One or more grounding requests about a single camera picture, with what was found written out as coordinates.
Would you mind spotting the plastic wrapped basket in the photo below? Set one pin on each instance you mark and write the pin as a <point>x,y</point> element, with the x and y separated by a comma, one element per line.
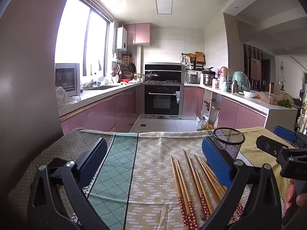
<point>268,98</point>

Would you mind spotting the black built-in oven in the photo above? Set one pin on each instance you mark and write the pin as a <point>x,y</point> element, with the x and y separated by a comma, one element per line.
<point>163,100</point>

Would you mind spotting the white bowl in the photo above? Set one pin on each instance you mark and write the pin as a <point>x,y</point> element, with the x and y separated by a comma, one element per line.
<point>250,94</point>

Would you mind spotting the pink base cabinets with shelf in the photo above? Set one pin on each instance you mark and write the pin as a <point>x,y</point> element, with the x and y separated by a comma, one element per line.
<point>239,115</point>

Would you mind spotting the framed wall picture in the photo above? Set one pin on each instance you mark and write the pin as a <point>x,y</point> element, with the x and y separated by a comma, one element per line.
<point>255,68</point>

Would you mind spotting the ceiling light panel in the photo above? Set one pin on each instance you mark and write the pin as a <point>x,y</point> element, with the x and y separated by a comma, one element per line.
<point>163,6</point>

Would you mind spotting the black mesh utensil holder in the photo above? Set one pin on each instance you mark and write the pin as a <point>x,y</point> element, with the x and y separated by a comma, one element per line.
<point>227,146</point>

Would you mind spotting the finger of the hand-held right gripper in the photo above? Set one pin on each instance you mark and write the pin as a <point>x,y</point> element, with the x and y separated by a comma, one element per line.
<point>284,133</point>
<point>268,143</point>

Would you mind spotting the wok with lid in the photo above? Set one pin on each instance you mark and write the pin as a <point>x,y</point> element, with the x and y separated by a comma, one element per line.
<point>151,76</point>

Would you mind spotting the white water heater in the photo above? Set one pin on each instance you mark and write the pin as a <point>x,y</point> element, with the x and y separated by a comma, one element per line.
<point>121,38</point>

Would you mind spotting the steel stock pot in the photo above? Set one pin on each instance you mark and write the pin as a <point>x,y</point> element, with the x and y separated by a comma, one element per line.
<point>208,79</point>

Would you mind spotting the copper tumbler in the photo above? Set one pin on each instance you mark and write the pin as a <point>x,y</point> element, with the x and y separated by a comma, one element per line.
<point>271,88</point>

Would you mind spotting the round wall ornament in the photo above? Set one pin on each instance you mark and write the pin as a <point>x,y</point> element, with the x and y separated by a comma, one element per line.
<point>283,67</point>

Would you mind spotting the yellow cooking oil bottle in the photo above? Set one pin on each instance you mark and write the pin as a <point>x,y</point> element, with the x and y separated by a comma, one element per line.
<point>208,126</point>

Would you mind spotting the pink wall cabinet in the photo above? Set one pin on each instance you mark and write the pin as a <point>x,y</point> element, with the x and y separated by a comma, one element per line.
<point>139,33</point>

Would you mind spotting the black range hood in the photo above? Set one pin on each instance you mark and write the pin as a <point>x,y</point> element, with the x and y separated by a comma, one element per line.
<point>165,68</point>

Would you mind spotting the clear plastic bag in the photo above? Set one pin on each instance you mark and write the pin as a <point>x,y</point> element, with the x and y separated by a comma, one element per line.
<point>62,95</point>

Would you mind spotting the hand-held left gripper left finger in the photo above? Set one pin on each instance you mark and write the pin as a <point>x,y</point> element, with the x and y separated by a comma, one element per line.
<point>93,165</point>

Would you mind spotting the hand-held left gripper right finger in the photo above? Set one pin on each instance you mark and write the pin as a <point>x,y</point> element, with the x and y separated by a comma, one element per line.
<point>215,163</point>

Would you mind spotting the green leafy vegetables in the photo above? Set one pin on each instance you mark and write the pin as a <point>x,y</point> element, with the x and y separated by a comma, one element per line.
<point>285,103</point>

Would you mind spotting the dark sauce bottle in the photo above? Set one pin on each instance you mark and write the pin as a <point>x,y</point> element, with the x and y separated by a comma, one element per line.
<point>201,123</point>

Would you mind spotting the rack of hanging kitchen utensils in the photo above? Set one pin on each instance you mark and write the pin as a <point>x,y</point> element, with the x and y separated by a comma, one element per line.
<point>124,67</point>

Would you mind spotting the kitchen sink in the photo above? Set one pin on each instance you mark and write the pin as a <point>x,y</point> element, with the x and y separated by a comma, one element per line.
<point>103,87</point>

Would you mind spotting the kitchen window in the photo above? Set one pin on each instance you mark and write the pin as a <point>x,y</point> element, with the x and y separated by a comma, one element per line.
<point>79,36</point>

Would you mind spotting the wall rack with cutting boards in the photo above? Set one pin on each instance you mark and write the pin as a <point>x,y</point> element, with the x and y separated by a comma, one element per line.
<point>197,60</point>

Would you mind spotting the person's right hand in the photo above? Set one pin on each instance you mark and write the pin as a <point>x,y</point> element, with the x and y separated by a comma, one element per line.
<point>295,203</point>

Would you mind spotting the pink base cabinets under window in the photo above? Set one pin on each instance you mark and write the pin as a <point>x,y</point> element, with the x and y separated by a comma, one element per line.
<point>103,112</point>

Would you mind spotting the silver rice cooker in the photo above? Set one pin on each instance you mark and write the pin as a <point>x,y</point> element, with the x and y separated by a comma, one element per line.
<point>192,79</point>

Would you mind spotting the steel thermos bottle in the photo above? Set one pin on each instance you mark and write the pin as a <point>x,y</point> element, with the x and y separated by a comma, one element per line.
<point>235,87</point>

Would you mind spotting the silver countertop oven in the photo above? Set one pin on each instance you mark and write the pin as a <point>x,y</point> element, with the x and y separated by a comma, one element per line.
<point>69,76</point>

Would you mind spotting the patterned tablecloth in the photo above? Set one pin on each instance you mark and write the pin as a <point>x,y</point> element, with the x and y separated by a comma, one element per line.
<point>148,160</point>

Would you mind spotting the bunch of wooden chopsticks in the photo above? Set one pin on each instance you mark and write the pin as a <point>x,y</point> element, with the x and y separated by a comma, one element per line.
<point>182,184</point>

